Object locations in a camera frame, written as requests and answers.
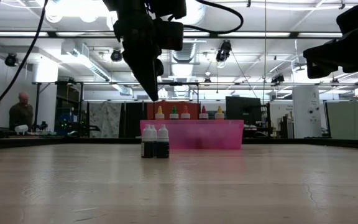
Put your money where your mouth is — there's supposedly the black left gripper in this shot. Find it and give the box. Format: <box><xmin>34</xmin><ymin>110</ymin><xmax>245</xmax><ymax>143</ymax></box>
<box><xmin>113</xmin><ymin>12</ymin><xmax>167</xmax><ymax>102</ymax></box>

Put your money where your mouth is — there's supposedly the yellow food coloring bottle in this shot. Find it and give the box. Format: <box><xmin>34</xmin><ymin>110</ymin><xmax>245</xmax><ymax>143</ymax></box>
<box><xmin>214</xmin><ymin>105</ymin><xmax>226</xmax><ymax>121</ymax></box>
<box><xmin>154</xmin><ymin>105</ymin><xmax>165</xmax><ymax>121</ymax></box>

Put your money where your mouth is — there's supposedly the green food coloring bottle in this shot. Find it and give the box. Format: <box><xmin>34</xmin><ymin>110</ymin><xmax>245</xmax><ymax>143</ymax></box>
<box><xmin>169</xmin><ymin>105</ymin><xmax>180</xmax><ymax>121</ymax></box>

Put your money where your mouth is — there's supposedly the red-orange food coloring bottle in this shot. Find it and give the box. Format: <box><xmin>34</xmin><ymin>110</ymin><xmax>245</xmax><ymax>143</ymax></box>
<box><xmin>180</xmin><ymin>105</ymin><xmax>191</xmax><ymax>121</ymax></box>

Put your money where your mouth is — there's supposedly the dark red food coloring bottle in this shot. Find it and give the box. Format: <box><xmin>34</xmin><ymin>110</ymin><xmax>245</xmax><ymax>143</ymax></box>
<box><xmin>198</xmin><ymin>105</ymin><xmax>209</xmax><ymax>121</ymax></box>

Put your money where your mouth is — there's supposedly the small white-capped dropper bottle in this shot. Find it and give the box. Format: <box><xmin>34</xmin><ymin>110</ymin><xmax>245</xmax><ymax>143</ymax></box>
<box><xmin>140</xmin><ymin>124</ymin><xmax>155</xmax><ymax>159</ymax></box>

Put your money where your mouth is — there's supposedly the small blue dropper bottle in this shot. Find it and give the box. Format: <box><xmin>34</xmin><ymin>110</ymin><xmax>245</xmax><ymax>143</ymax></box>
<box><xmin>156</xmin><ymin>124</ymin><xmax>170</xmax><ymax>159</ymax></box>

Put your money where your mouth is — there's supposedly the black ceiling spotlight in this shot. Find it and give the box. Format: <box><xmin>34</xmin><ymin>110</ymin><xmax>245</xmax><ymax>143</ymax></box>
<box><xmin>215</xmin><ymin>39</ymin><xmax>232</xmax><ymax>63</ymax></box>
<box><xmin>271</xmin><ymin>73</ymin><xmax>285</xmax><ymax>85</ymax></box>
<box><xmin>4</xmin><ymin>53</ymin><xmax>19</xmax><ymax>68</ymax></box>
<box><xmin>109</xmin><ymin>48</ymin><xmax>123</xmax><ymax>63</ymax></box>

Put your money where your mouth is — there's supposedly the white patterned cloth panel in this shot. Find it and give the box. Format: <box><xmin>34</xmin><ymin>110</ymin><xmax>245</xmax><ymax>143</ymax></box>
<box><xmin>88</xmin><ymin>101</ymin><xmax>122</xmax><ymax>138</ymax></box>

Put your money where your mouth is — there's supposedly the white pillar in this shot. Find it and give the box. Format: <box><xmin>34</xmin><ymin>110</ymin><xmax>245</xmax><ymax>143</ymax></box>
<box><xmin>292</xmin><ymin>85</ymin><xmax>323</xmax><ymax>139</ymax></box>

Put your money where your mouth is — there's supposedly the grey-green partition panel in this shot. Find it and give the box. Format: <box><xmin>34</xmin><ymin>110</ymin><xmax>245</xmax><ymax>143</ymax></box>
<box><xmin>325</xmin><ymin>101</ymin><xmax>358</xmax><ymax>140</ymax></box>

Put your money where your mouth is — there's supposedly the black equipment rack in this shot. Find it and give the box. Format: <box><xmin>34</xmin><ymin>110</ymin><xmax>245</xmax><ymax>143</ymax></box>
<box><xmin>54</xmin><ymin>81</ymin><xmax>85</xmax><ymax>138</ymax></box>

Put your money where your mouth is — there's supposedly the pink plastic bin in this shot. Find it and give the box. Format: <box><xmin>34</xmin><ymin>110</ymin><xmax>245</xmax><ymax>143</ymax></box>
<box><xmin>139</xmin><ymin>119</ymin><xmax>245</xmax><ymax>150</ymax></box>

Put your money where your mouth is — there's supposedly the black monitor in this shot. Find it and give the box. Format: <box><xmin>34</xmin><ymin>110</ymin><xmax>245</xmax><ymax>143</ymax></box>
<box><xmin>225</xmin><ymin>96</ymin><xmax>262</xmax><ymax>125</ymax></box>

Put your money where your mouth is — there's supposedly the person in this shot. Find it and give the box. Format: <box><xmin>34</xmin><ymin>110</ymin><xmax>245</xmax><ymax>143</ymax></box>
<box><xmin>9</xmin><ymin>91</ymin><xmax>34</xmax><ymax>131</ymax></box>

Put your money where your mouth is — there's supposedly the silver ventilation duct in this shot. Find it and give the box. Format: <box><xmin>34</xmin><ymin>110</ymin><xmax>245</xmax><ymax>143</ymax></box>
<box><xmin>169</xmin><ymin>0</ymin><xmax>208</xmax><ymax>97</ymax></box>

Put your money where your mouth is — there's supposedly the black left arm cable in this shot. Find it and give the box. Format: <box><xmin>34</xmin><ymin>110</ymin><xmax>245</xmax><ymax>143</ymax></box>
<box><xmin>0</xmin><ymin>0</ymin><xmax>245</xmax><ymax>102</ymax></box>

